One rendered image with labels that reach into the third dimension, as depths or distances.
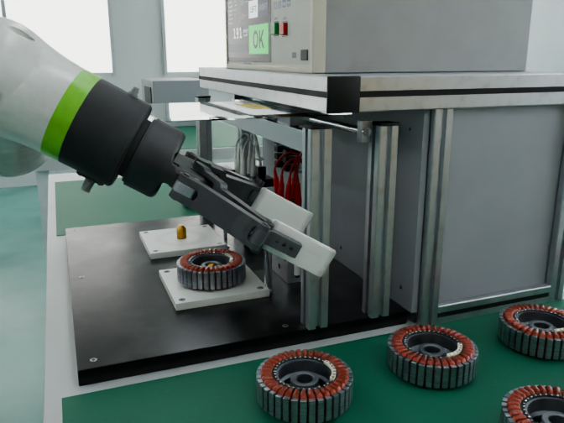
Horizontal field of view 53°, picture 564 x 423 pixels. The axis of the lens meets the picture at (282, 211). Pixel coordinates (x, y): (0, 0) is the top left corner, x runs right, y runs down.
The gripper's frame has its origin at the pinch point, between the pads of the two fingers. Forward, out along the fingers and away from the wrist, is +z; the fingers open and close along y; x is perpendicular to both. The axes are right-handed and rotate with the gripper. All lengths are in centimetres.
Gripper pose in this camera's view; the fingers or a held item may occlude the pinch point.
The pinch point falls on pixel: (307, 237)
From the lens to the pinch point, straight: 62.0
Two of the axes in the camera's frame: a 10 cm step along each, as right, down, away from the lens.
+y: 1.1, 2.6, -9.6
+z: 8.6, 4.5, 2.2
